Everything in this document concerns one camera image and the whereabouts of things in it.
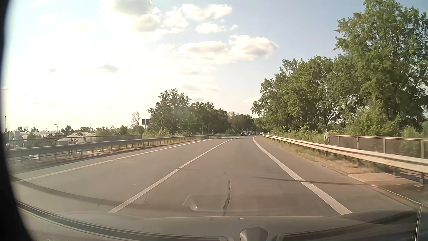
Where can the row of trees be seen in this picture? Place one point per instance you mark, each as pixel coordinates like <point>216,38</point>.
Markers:
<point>187,115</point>
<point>367,83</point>

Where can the grey asphalt road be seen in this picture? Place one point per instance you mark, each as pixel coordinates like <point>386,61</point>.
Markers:
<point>234,160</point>

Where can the road sign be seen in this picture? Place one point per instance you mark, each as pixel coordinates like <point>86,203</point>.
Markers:
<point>145,122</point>

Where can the grass verge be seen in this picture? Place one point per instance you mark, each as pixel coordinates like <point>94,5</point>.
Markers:
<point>294,142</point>

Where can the car's own bonnet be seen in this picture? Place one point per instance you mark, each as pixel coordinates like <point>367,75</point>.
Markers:
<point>234,227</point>

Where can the metal bridge railing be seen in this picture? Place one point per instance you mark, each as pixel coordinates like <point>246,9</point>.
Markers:
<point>100,137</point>
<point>384,144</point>

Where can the road markings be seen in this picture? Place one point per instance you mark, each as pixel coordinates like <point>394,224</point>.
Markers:
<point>321,194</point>

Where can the building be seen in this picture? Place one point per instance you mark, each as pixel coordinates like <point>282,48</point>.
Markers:
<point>78,137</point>

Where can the metal guard rail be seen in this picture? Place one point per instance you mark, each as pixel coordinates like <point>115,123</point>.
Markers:
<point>83,146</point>
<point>367,155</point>

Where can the lamp post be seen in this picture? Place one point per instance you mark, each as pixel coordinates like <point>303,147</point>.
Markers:
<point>56,128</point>

